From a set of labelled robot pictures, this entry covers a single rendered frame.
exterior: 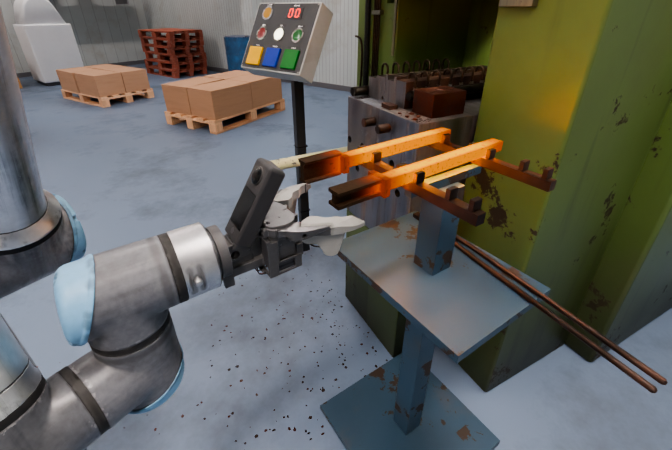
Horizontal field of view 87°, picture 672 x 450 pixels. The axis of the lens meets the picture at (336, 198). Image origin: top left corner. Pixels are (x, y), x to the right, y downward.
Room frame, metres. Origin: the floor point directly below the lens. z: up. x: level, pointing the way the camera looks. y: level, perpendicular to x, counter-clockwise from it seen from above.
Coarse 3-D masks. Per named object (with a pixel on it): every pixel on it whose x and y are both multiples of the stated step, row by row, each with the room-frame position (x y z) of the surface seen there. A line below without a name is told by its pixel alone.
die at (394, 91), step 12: (408, 72) 1.19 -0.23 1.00; (456, 72) 1.22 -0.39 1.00; (468, 72) 1.24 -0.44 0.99; (480, 72) 1.24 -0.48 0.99; (372, 84) 1.22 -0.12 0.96; (384, 84) 1.16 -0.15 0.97; (396, 84) 1.10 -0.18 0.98; (408, 84) 1.07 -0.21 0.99; (420, 84) 1.09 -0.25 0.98; (432, 84) 1.11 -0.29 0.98; (444, 84) 1.13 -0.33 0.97; (456, 84) 1.16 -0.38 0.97; (372, 96) 1.22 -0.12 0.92; (384, 96) 1.16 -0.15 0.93; (396, 96) 1.10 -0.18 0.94; (468, 96) 1.18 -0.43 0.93; (480, 96) 1.21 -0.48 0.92
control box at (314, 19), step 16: (256, 16) 1.67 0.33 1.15; (272, 16) 1.62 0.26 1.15; (304, 16) 1.51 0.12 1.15; (320, 16) 1.49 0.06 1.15; (256, 32) 1.63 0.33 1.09; (272, 32) 1.57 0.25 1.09; (288, 32) 1.52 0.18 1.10; (304, 32) 1.47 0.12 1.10; (320, 32) 1.49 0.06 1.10; (288, 48) 1.48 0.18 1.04; (304, 48) 1.43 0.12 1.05; (320, 48) 1.48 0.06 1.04; (304, 64) 1.41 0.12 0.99; (304, 80) 1.43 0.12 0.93
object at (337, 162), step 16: (384, 144) 0.72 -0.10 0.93; (400, 144) 0.73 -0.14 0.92; (416, 144) 0.76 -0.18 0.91; (304, 160) 0.61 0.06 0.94; (320, 160) 0.61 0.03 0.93; (336, 160) 0.64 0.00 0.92; (352, 160) 0.66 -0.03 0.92; (368, 160) 0.68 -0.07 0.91; (304, 176) 0.60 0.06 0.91; (320, 176) 0.62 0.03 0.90
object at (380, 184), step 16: (480, 144) 0.72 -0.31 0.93; (496, 144) 0.73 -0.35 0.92; (432, 160) 0.63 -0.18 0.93; (448, 160) 0.64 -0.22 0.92; (464, 160) 0.67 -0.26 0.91; (368, 176) 0.55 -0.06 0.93; (384, 176) 0.55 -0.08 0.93; (400, 176) 0.56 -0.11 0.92; (336, 192) 0.49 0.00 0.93; (352, 192) 0.50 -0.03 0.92; (368, 192) 0.53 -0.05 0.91; (384, 192) 0.53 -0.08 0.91; (336, 208) 0.49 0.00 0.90
